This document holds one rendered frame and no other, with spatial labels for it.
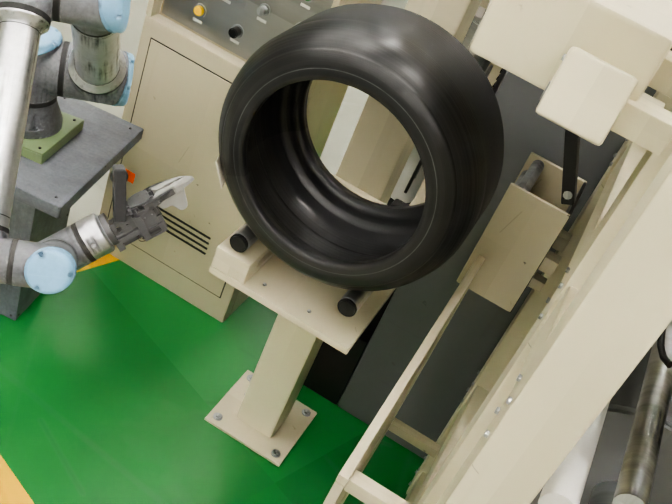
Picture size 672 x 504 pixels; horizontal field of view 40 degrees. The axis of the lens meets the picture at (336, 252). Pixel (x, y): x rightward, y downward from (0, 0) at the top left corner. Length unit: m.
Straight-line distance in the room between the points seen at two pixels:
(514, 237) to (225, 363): 1.26
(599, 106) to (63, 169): 1.70
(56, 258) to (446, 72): 0.82
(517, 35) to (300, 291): 0.97
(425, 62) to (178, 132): 1.31
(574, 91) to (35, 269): 1.06
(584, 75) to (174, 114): 1.82
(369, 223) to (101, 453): 1.05
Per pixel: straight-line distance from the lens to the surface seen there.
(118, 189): 1.94
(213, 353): 3.07
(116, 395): 2.86
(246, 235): 2.04
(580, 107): 1.26
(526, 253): 2.13
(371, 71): 1.73
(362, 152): 2.24
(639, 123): 1.36
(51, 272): 1.84
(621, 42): 1.34
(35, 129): 2.67
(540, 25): 1.36
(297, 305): 2.09
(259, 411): 2.83
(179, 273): 3.16
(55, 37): 2.60
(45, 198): 2.52
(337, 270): 1.93
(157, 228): 1.97
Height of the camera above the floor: 2.14
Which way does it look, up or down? 36 degrees down
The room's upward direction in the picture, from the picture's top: 24 degrees clockwise
